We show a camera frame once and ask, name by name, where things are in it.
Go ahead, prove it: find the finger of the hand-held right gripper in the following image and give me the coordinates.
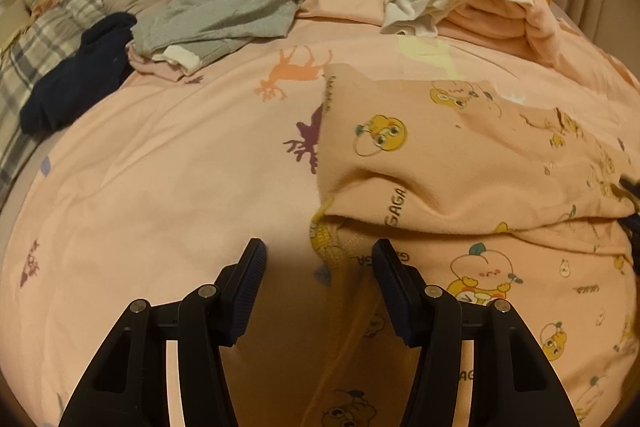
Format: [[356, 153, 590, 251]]
[[619, 174, 640, 206]]

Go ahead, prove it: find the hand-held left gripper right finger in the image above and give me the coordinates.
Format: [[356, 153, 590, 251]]
[[371, 238, 583, 427]]

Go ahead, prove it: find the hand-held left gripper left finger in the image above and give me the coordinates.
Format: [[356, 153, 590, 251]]
[[59, 238, 267, 427]]

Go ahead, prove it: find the pink cartoon print garment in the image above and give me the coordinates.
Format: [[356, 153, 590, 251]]
[[307, 63, 640, 427]]

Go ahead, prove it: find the pink deer print blanket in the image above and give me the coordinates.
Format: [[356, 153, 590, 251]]
[[0, 0, 640, 427]]

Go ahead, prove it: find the pink folded garment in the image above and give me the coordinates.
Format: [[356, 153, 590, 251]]
[[440, 0, 581, 68]]

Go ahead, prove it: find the light pink small cloth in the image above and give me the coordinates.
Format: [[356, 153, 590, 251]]
[[127, 41, 201, 82]]

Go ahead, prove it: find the navy garment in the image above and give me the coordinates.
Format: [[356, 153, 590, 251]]
[[20, 13, 138, 132]]

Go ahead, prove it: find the grey garment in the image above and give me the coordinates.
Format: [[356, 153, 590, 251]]
[[131, 0, 313, 70]]

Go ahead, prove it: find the plaid cloth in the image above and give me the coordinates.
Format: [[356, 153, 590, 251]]
[[0, 0, 108, 198]]

